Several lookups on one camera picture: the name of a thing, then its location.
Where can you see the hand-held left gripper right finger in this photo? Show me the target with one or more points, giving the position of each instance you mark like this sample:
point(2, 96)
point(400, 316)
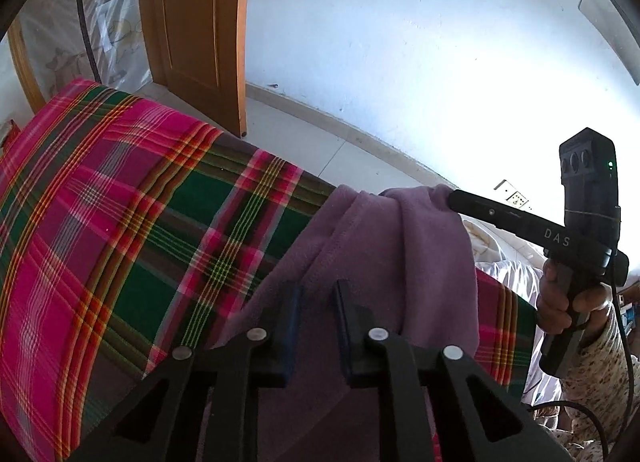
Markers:
point(345, 342)

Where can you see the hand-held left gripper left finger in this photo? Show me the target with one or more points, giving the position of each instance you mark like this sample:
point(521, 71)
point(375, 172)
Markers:
point(290, 337)

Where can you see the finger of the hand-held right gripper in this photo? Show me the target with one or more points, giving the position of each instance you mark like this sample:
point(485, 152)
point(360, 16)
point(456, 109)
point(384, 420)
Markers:
point(500, 216)

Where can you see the purple fleece garment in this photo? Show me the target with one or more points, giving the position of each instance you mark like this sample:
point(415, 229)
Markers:
point(375, 252)

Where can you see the person's right forearm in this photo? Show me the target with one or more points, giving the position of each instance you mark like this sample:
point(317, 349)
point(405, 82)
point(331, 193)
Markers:
point(600, 377)

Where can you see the person's right hand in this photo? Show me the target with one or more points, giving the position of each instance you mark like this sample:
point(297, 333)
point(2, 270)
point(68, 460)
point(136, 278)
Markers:
point(590, 304)

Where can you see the pink green plaid blanket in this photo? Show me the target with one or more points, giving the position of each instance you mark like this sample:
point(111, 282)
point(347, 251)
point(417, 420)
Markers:
point(100, 242)

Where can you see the wooden door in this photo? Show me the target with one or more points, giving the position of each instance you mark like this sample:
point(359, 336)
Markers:
point(195, 32)

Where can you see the clear plastic curtain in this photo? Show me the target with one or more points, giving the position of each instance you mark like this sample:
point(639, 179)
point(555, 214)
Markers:
point(115, 17)

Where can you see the white wall socket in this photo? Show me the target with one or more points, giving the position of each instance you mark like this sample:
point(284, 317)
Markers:
point(512, 194)

